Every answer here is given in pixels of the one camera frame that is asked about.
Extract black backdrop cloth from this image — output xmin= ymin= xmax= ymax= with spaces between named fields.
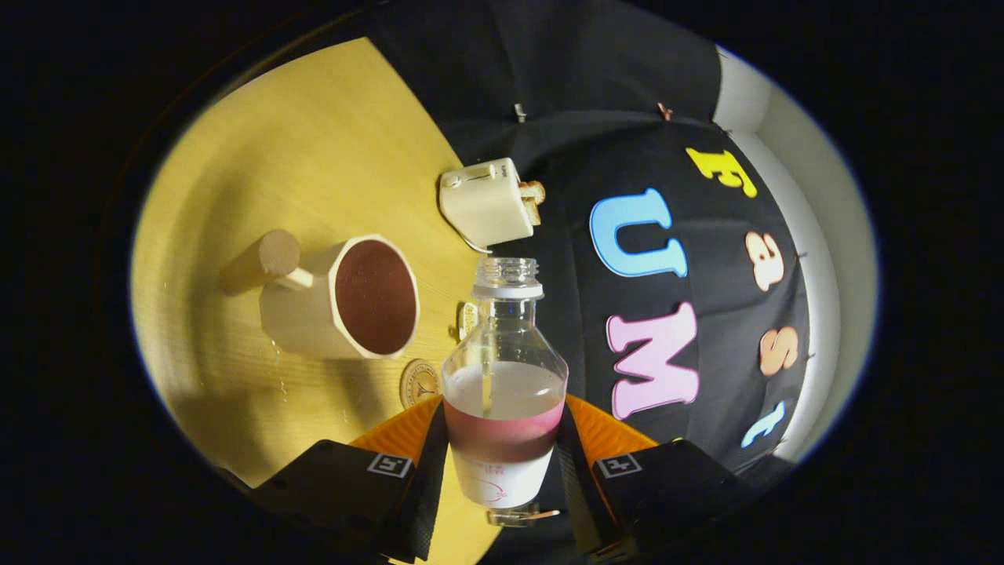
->
xmin=369 ymin=0 xmax=813 ymax=479

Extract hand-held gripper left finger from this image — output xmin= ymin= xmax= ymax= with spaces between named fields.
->
xmin=251 ymin=396 xmax=449 ymax=564

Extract wooden table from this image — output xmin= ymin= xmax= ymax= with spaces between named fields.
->
xmin=129 ymin=37 xmax=503 ymax=565

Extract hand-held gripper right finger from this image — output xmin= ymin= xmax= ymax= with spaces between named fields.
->
xmin=558 ymin=395 xmax=754 ymax=562

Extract cream toaster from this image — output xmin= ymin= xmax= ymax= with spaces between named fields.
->
xmin=438 ymin=158 xmax=537 ymax=248

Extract round wooden coaster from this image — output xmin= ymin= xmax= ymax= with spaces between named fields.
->
xmin=399 ymin=359 xmax=442 ymax=409

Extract clear juice bottle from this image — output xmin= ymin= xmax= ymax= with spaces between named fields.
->
xmin=442 ymin=257 xmax=569 ymax=528

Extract toast slice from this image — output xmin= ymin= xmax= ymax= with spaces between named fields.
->
xmin=518 ymin=180 xmax=547 ymax=226

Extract cream cup with wooden handle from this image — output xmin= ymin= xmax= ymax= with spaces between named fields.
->
xmin=220 ymin=229 xmax=421 ymax=361

